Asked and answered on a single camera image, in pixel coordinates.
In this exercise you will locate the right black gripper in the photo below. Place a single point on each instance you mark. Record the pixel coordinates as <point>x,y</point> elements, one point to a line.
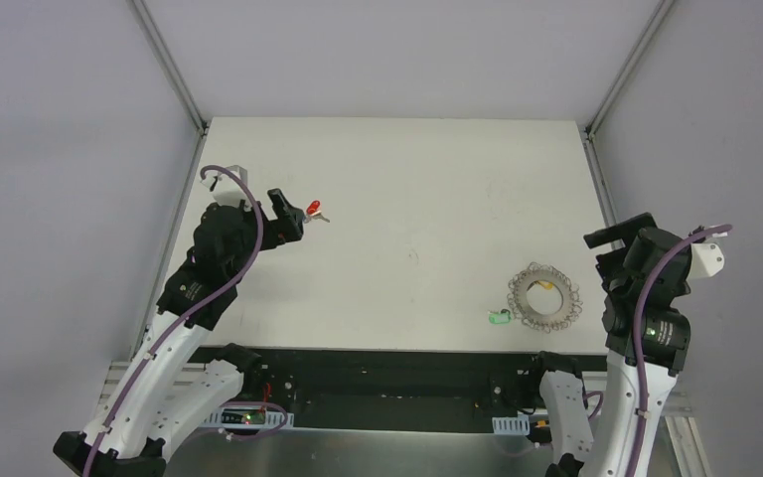
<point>616,233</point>

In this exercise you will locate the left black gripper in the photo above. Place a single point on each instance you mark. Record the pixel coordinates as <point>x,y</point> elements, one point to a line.
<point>286,218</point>

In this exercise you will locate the yellow tagged key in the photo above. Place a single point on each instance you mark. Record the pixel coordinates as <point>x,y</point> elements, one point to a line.
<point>542,286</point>

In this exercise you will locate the large metal keyring with rings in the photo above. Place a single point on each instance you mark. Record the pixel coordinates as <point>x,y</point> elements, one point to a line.
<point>540,309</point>

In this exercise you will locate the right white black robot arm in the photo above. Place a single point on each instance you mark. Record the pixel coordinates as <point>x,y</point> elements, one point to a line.
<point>647,341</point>

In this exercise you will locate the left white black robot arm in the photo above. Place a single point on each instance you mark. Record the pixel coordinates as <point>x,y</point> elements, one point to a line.
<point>138,429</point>

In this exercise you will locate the left circuit board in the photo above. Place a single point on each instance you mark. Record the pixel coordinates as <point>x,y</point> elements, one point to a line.
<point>243,416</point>

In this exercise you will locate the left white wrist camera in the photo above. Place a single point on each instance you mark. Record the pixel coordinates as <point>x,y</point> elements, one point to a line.
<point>224,189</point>

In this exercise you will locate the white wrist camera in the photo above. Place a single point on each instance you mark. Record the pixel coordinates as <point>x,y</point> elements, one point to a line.
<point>707,258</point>
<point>224,189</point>

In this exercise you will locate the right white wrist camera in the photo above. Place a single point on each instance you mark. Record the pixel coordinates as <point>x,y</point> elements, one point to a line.
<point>707,258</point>

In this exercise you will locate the right aluminium frame post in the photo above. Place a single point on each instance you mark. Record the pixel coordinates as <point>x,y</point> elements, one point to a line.
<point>589,132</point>

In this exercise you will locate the aluminium frame post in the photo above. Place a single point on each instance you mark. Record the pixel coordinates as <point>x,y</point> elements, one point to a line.
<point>589,132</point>
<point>181,192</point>

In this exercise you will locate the left aluminium frame post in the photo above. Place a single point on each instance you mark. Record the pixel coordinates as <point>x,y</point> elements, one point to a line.
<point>181,192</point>

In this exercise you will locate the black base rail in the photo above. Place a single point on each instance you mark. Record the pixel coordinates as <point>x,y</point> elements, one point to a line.
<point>405,390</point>

